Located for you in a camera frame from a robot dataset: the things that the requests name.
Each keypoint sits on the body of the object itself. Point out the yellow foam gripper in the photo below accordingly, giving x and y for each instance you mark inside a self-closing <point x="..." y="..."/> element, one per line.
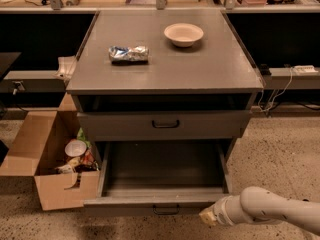
<point x="221" y="212"/>

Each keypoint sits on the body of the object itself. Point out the grey drawer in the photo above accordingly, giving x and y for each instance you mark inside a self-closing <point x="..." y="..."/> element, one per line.
<point x="167" y="125"/>
<point x="144" y="178"/>

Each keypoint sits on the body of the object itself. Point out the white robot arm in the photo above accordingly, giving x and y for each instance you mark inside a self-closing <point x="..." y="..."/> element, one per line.
<point x="255" y="205"/>

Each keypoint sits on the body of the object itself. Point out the grey top drawer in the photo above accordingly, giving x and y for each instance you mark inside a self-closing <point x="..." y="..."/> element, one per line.
<point x="167" y="125"/>

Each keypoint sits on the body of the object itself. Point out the grey drawer cabinet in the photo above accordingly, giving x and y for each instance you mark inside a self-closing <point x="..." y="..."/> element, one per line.
<point x="213" y="74"/>

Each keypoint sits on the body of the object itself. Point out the colourful snack packages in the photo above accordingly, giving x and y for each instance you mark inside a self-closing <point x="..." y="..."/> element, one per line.
<point x="79" y="164"/>

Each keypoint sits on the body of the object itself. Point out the white cup in box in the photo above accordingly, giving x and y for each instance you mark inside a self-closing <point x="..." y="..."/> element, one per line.
<point x="75" y="148"/>

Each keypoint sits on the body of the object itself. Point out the white power strip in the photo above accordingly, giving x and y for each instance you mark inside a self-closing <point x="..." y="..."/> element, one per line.
<point x="305" y="70"/>

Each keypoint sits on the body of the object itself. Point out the crumpled silver chip bag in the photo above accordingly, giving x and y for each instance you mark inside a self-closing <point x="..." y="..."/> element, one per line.
<point x="119" y="54"/>

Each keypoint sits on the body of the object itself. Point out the white paper bowl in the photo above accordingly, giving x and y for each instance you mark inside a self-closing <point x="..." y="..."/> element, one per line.
<point x="183" y="34"/>

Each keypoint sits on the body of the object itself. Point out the brown cardboard box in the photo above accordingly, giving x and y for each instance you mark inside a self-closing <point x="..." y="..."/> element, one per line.
<point x="39" y="148"/>

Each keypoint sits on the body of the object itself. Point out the crumpled paper on ledge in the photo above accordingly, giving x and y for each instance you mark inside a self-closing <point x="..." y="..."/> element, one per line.
<point x="66" y="67"/>

